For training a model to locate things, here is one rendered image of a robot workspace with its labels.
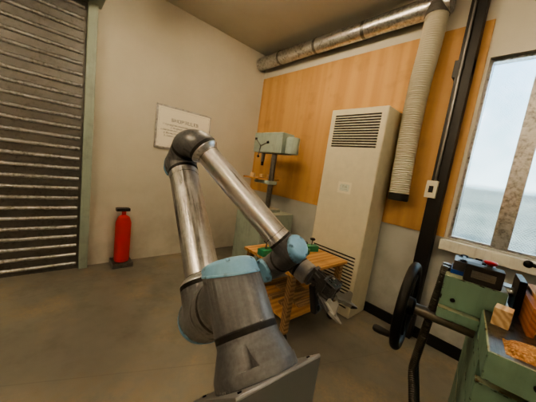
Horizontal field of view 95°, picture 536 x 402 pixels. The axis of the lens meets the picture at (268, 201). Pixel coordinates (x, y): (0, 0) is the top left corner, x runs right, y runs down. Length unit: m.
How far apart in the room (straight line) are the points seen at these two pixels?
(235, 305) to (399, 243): 1.97
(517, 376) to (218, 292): 0.60
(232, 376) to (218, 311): 0.13
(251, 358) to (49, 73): 2.66
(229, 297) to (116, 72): 2.61
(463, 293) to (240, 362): 0.63
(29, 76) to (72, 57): 0.36
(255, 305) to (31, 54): 2.63
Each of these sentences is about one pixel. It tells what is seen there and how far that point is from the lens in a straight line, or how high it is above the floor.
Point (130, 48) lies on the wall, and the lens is 3.05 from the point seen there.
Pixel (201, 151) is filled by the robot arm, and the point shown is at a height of 1.22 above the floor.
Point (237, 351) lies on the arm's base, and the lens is 0.59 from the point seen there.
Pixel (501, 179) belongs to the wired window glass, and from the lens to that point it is 2.34.
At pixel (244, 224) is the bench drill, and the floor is 0.54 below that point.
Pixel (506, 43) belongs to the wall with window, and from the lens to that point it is 2.51.
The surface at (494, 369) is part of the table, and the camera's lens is 0.72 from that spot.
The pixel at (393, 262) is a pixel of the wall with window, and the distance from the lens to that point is 2.46.
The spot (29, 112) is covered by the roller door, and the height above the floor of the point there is 1.36.
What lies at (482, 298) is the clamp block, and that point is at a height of 0.93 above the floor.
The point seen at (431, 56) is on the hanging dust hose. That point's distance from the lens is 2.43.
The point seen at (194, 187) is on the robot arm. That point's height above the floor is 1.08.
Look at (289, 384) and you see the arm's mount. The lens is 0.61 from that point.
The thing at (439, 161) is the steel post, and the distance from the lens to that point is 2.23.
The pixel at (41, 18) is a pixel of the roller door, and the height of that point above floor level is 2.09.
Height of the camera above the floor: 1.19
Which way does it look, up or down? 7 degrees down
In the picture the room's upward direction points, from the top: 8 degrees clockwise
